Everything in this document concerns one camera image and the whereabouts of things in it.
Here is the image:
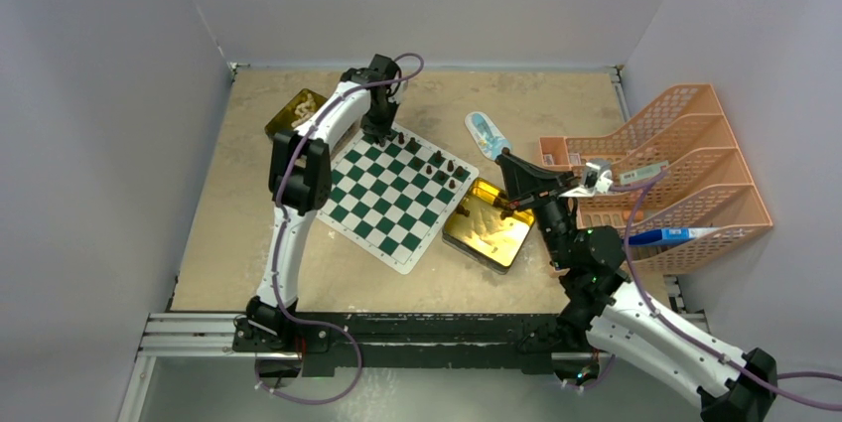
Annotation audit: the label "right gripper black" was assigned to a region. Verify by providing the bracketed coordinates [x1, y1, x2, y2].
[495, 154, 576, 268]

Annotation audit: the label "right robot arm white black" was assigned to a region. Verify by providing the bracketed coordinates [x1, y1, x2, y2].
[495, 149, 777, 421]

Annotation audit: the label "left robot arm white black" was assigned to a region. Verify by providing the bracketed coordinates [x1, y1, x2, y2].
[232, 55, 408, 352]

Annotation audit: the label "gold tin brown pieces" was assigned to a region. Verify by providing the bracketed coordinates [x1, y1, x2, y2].
[442, 178, 536, 274]

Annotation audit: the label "white chess pieces pile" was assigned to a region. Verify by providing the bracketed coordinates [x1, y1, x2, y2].
[291, 92, 319, 129]

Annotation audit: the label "gold tin white pieces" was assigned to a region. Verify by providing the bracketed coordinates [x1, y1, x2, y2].
[264, 88, 327, 139]

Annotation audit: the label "green white chess mat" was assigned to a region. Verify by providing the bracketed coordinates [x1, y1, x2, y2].
[318, 124, 480, 275]

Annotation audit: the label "blue white packaged item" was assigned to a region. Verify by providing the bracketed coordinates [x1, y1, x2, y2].
[464, 111, 512, 161]

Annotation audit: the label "white label card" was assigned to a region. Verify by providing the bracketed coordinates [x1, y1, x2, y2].
[620, 161, 669, 186]

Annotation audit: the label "blue box in organizer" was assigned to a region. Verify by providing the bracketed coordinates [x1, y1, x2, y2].
[629, 227, 718, 247]

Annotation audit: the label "peach plastic file organizer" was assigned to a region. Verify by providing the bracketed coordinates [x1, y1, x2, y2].
[538, 84, 773, 275]

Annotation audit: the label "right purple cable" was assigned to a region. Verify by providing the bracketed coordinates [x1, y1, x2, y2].
[608, 172, 842, 414]

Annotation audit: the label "black metal base frame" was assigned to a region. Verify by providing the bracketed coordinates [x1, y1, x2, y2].
[232, 310, 610, 382]

